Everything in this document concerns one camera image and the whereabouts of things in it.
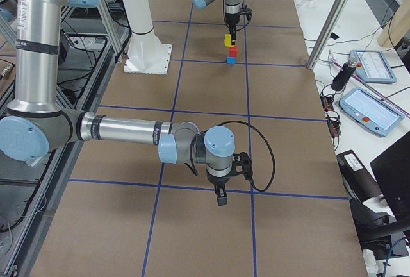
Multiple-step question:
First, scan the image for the red cube block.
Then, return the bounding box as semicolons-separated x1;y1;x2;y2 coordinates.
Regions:
229;46;238;58

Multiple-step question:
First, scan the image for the yellow cube block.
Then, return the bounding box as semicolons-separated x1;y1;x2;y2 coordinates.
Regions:
224;33;234;47

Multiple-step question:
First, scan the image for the orange electronics board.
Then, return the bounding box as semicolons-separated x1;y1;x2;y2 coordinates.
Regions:
320;96;334;111

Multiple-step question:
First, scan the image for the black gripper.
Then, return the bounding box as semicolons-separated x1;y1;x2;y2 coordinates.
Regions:
225;13;240;46
206;172;230;206

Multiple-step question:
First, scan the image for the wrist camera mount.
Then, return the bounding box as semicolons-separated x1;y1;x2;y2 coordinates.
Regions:
240;5;252;22
229;152;253;183

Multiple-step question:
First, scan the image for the near teach pendant tablet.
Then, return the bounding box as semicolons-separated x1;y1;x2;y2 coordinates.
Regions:
340;87;404;137

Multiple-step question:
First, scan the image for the black water bottle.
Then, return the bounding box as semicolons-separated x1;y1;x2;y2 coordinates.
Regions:
331;58;357;92

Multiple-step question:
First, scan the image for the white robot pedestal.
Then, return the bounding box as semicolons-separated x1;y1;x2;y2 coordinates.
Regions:
122;0;172;75

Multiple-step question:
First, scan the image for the far teach pendant tablet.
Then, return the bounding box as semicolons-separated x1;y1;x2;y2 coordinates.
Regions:
350;50;397;84

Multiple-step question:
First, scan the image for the black monitor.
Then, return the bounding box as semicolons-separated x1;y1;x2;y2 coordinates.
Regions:
370;132;409;217

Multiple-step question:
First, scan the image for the blue cube block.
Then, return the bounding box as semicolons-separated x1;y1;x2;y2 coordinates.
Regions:
226;56;236;65

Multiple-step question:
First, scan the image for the black box with label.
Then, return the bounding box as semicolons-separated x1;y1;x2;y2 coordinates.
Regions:
336;150;382;202

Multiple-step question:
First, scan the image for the teach pendant tablet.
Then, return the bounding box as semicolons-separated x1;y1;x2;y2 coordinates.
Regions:
350;50;397;84
340;87;404;137

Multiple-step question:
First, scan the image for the aluminium frame post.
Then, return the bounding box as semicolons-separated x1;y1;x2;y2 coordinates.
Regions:
306;0;348;70

